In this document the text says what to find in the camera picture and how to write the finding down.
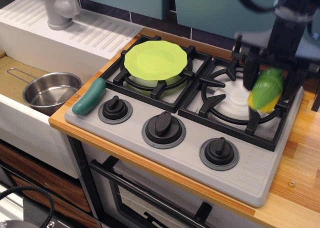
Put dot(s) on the white toy sink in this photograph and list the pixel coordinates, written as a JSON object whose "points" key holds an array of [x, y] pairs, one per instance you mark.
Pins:
{"points": [[82, 49]]}

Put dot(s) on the green toy cucumber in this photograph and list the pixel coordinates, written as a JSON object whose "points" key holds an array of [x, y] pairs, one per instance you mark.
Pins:
{"points": [[91, 98]]}

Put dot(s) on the wooden drawer fronts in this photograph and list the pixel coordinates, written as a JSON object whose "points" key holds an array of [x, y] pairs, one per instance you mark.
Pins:
{"points": [[67, 193]]}

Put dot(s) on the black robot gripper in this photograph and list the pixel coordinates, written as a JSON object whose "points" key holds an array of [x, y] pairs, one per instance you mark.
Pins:
{"points": [[251, 48]]}

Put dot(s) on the black middle stove knob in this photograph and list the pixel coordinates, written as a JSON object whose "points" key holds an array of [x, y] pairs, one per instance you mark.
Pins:
{"points": [[163, 131]]}

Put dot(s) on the lime green plastic plate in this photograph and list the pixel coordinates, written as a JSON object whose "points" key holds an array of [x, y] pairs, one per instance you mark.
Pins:
{"points": [[155, 60]]}

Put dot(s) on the black stove knob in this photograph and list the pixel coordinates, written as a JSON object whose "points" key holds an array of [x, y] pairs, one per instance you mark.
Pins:
{"points": [[219, 154], [163, 131], [115, 111]]}

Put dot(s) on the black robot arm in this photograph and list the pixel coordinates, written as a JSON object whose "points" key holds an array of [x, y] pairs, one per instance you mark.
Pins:
{"points": [[283, 46]]}

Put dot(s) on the grey toy stove top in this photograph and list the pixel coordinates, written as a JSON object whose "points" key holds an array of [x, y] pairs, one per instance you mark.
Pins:
{"points": [[249, 181]]}

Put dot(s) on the green yellow toy corncob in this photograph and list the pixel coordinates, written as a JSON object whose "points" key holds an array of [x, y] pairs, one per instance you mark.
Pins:
{"points": [[266, 91]]}

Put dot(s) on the oven door with black handle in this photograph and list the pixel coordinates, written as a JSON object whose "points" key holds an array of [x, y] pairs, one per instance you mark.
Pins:
{"points": [[147, 209]]}

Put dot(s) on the black right burner grate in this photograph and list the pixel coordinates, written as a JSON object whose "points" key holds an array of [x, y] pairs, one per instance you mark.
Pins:
{"points": [[219, 101]]}

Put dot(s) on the grey toy faucet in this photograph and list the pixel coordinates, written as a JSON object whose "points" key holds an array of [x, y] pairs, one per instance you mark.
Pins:
{"points": [[60, 13]]}

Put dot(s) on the black right stove knob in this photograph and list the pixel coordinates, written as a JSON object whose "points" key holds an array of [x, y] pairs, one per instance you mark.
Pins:
{"points": [[219, 154]]}

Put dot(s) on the black left stove knob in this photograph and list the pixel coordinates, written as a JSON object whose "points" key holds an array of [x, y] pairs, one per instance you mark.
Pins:
{"points": [[115, 111]]}

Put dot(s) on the stainless steel pot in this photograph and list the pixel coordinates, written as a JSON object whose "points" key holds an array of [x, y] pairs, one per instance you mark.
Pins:
{"points": [[47, 93]]}

